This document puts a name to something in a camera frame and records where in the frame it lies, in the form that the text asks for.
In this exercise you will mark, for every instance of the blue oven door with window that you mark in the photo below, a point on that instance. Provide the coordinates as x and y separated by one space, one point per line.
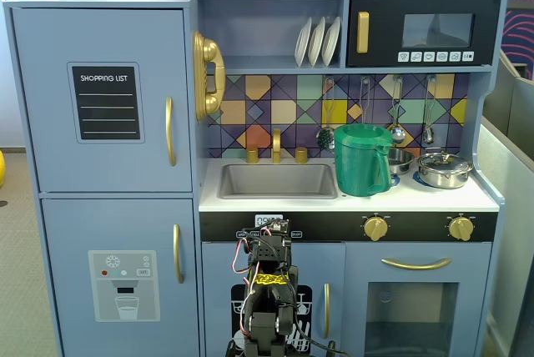
359 261

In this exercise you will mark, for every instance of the gold toy faucet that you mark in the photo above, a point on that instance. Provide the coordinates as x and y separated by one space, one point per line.
276 144

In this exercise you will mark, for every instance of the steel pot with lid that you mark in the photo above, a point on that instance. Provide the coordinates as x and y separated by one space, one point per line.
444 173

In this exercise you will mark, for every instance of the gold oven knob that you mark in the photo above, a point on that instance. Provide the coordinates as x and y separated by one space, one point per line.
461 228
376 228

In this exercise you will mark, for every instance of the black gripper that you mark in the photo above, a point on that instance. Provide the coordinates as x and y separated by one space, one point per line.
273 227

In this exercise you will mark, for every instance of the green plastic pitcher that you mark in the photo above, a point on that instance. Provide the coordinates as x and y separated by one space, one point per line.
359 165

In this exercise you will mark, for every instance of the grey office partition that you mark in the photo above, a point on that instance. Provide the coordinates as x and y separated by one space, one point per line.
513 98

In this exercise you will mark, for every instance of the gold toy telephone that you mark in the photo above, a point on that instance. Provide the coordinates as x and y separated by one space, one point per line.
208 46

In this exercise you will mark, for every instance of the yellow round object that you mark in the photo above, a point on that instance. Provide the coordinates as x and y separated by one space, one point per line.
1 169

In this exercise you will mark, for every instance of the hanging metal spoon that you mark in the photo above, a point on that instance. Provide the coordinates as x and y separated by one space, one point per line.
428 136

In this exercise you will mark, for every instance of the blue dishwasher door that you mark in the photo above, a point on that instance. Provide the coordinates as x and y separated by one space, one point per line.
217 265

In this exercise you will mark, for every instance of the blue shopping list cabinet door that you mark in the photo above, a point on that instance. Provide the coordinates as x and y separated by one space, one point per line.
50 144

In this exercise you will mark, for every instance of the black five-joint robot arm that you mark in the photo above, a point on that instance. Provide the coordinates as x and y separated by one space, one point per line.
267 253

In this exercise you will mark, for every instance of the gold faucet knob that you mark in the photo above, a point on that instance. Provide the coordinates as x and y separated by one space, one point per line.
252 156
301 156

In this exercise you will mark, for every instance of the tall grey-blue desk divider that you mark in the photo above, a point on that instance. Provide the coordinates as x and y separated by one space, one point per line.
509 207

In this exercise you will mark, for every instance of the grey toy sink basin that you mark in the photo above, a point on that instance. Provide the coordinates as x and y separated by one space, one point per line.
275 182

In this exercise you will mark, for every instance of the small camera circuit board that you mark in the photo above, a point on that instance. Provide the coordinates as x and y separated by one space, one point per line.
275 225

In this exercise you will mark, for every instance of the hanging metal ladle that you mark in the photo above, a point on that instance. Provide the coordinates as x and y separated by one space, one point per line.
397 135

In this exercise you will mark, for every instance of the hanging metal skimmer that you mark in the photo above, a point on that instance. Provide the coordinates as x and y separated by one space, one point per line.
325 138

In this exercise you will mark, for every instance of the blue ice dispenser fridge door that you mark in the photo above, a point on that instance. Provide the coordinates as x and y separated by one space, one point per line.
67 227

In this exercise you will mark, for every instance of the white toy plate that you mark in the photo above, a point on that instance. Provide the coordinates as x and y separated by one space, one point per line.
331 42
302 44
317 42

